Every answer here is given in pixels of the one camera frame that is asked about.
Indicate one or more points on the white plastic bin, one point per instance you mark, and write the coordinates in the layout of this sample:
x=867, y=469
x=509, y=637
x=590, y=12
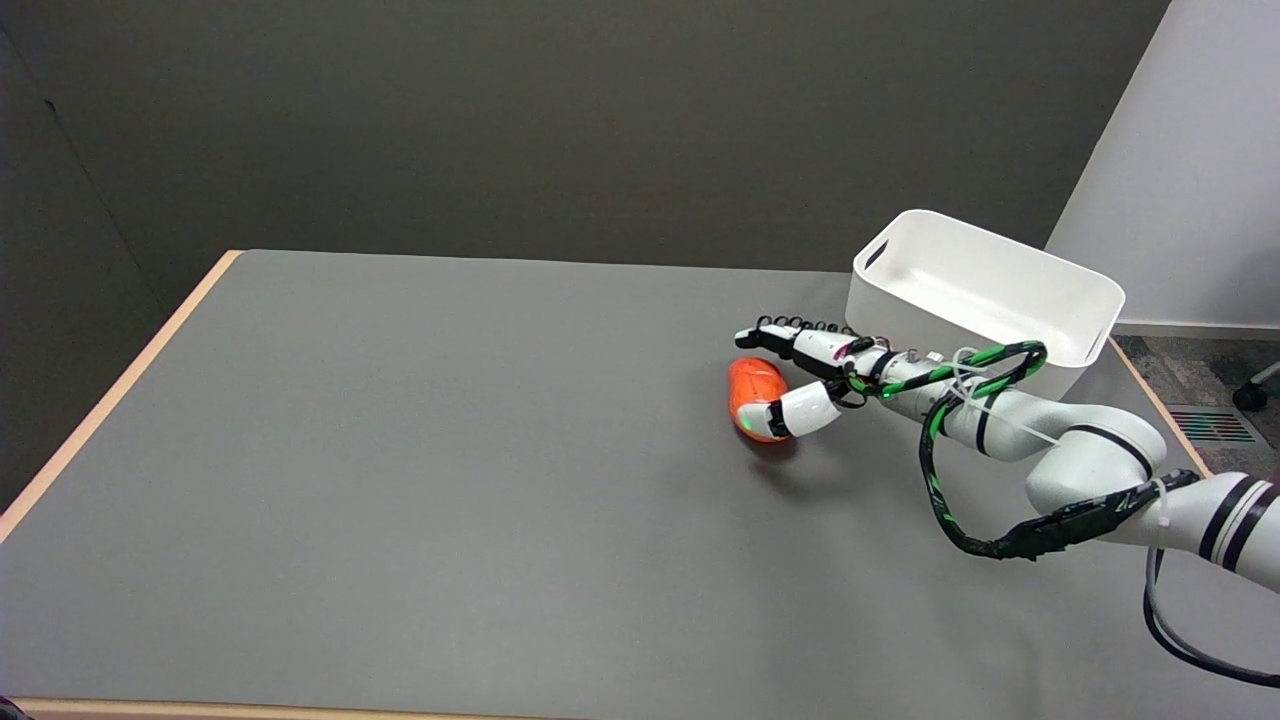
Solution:
x=985, y=285

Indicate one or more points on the black chair caster leg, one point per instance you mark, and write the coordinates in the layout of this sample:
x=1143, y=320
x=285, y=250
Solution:
x=1256, y=388

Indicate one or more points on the floor vent grille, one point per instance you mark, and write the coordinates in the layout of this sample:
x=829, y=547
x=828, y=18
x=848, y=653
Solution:
x=1212, y=426

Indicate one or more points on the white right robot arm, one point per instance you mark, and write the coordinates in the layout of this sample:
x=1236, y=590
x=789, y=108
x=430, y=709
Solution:
x=1090, y=450

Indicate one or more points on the orange red mango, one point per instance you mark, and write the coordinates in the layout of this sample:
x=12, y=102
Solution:
x=752, y=395

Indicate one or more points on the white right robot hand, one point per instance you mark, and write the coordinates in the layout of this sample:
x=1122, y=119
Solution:
x=812, y=375

